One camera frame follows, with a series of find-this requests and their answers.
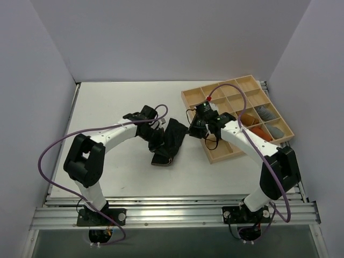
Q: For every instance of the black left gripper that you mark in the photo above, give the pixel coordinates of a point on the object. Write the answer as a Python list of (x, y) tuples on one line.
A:
[(156, 139)]

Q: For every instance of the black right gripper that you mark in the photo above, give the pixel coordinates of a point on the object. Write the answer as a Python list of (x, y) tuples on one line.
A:
[(193, 129)]

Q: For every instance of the black pinstriped underwear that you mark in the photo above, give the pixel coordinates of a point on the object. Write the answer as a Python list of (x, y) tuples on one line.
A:
[(167, 143)]

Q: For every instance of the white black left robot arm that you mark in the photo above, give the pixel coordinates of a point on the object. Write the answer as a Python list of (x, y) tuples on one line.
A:
[(85, 160)]

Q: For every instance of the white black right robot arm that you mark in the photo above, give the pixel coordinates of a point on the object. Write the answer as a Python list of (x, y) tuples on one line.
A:
[(279, 167)]

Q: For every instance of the brown rolled cloth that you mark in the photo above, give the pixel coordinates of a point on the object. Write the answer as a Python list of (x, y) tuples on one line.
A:
[(248, 120)]

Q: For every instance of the orange rolled cloth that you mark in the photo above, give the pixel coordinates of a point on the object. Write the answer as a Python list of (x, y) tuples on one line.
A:
[(261, 133)]

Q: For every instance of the grey striped rolled cloth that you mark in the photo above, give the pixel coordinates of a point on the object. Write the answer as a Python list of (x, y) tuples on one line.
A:
[(265, 114)]

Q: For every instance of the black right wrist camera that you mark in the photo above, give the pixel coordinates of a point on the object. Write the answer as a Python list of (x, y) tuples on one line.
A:
[(204, 110)]

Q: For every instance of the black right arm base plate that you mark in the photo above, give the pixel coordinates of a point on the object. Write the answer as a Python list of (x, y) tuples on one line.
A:
[(241, 215)]

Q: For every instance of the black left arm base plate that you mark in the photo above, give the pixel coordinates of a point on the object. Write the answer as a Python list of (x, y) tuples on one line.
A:
[(89, 218)]

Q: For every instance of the aluminium rail frame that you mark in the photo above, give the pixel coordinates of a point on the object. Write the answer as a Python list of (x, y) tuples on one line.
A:
[(175, 211)]

